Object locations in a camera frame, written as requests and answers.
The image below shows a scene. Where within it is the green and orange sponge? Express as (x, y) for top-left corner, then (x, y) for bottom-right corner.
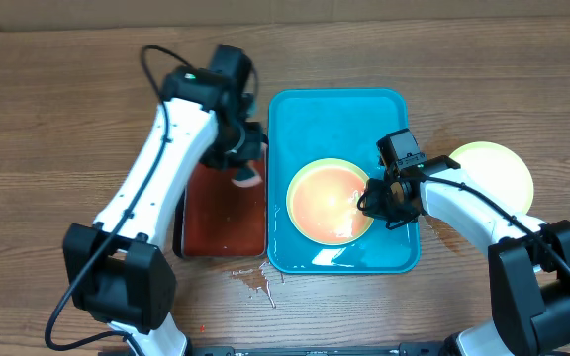
(232, 165), (263, 188)

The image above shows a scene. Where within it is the yellow plate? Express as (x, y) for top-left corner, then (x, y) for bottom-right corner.
(450, 141), (534, 214)
(286, 158), (373, 246)

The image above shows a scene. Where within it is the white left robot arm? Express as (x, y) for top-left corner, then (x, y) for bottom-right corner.
(45, 64), (267, 355)

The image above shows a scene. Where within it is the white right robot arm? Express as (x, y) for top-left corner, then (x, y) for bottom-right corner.
(357, 154), (570, 355)

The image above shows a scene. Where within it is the blue plastic tray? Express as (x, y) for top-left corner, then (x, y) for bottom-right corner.
(267, 88), (421, 274)

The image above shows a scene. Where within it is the black rectangular wash basin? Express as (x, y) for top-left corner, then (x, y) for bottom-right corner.
(172, 156), (267, 258)

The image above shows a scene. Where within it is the cardboard backdrop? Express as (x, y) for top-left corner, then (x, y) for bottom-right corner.
(0, 0), (570, 32)

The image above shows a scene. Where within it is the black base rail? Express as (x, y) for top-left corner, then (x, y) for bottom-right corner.
(181, 341), (458, 356)

